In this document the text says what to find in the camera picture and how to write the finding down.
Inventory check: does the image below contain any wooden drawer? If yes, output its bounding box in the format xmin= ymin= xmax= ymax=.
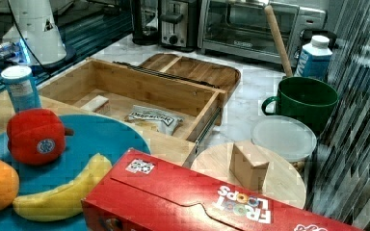
xmin=40 ymin=59 xmax=223 ymax=141

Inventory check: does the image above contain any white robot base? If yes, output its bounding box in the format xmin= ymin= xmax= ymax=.
xmin=0 ymin=0 xmax=76 ymax=69

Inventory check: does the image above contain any white chip bag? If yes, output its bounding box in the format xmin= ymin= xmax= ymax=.
xmin=124 ymin=105 xmax=184 ymax=135

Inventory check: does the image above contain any wooden tray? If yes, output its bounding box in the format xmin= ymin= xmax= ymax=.
xmin=141 ymin=53 xmax=241 ymax=103

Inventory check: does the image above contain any wooden block stand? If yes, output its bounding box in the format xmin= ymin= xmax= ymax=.
xmin=229 ymin=141 xmax=269 ymax=191

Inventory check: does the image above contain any red Froot Loops box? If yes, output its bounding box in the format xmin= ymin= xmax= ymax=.
xmin=82 ymin=149 xmax=362 ymax=231

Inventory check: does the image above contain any silver toaster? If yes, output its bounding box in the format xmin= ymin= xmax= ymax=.
xmin=158 ymin=0 xmax=199 ymax=52

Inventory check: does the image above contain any silver toaster oven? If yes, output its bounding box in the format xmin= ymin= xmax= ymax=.
xmin=198 ymin=0 xmax=328 ymax=65

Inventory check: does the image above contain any black coffee maker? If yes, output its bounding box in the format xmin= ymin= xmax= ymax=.
xmin=130 ymin=0 xmax=158 ymax=45

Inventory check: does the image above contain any clear lidded container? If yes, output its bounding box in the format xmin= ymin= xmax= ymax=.
xmin=251 ymin=115 xmax=317 ymax=173

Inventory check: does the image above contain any round wooden board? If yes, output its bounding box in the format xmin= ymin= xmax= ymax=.
xmin=191 ymin=142 xmax=306 ymax=209

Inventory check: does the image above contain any green mug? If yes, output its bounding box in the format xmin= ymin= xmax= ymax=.
xmin=261 ymin=77 xmax=338 ymax=136

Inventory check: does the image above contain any wooden rolling pin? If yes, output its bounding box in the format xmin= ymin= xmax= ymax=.
xmin=264 ymin=5 xmax=293 ymax=77

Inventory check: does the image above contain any blue milk carton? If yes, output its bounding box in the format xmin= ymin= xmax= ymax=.
xmin=295 ymin=35 xmax=332 ymax=81

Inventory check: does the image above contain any red plush pepper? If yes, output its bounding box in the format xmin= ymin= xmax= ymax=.
xmin=7 ymin=109 xmax=74 ymax=166

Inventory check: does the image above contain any yellow banana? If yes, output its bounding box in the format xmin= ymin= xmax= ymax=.
xmin=13 ymin=153 xmax=112 ymax=222

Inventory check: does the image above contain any blue cylindrical canister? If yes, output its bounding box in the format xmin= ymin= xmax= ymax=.
xmin=1 ymin=65 xmax=41 ymax=113

